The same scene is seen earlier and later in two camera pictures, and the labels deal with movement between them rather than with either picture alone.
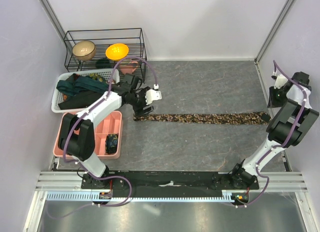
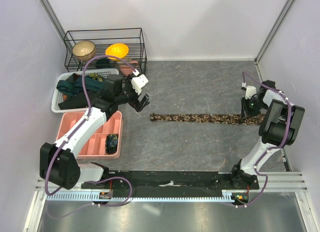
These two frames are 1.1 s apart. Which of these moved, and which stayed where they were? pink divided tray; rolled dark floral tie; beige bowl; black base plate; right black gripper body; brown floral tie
Moved: right black gripper body; brown floral tie
Stayed: beige bowl; black base plate; rolled dark floral tie; pink divided tray
